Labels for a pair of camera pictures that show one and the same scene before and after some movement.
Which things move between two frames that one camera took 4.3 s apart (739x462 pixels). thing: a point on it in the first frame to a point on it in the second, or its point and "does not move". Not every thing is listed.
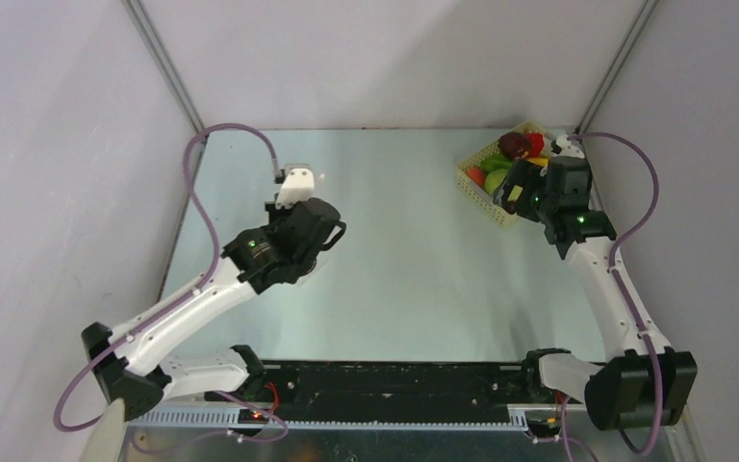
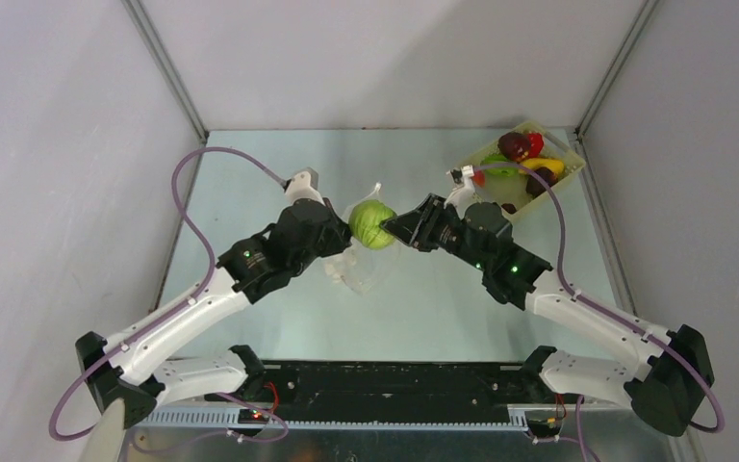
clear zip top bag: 320,259 to 361,269
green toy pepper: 496,163 does not move
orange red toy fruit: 476,174 does not move
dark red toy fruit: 514,145 does not move
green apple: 494,179 to 365,221
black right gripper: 512,193 to 429,223
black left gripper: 274,213 does not move
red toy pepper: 535,142 does not move
